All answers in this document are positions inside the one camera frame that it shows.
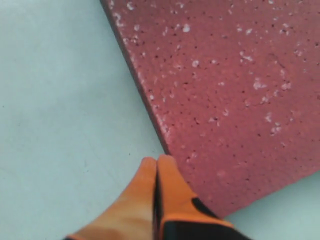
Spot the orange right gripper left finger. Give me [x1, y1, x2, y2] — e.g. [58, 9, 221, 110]
[65, 157, 157, 240]

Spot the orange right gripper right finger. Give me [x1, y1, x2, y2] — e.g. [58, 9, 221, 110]
[156, 154, 248, 240]

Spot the red brick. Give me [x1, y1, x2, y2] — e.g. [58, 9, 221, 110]
[101, 0, 320, 216]

